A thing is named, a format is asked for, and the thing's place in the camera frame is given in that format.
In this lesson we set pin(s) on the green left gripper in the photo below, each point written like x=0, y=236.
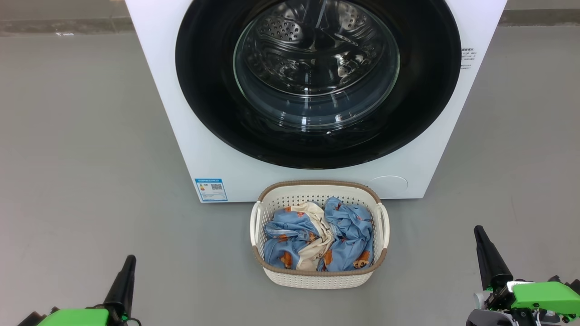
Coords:
x=72, y=318

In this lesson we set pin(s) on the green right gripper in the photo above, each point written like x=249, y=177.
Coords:
x=543, y=296

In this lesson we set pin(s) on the cream and blue garment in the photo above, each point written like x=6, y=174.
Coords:
x=290, y=231

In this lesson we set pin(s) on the dark round glass washer door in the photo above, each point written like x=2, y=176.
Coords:
x=204, y=68

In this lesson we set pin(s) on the white front-load washing machine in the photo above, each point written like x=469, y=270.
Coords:
x=154, y=68

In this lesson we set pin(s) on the stainless steel washing machine drum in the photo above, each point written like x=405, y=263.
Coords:
x=281, y=31

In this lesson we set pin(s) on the round white filter cover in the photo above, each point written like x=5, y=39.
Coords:
x=388, y=186

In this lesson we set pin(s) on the blue energy label sticker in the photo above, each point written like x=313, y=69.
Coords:
x=210, y=190

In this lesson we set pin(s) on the white perforated basket brown rim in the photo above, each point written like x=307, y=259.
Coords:
x=317, y=278

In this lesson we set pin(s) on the small black text sticker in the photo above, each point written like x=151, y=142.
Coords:
x=468, y=57

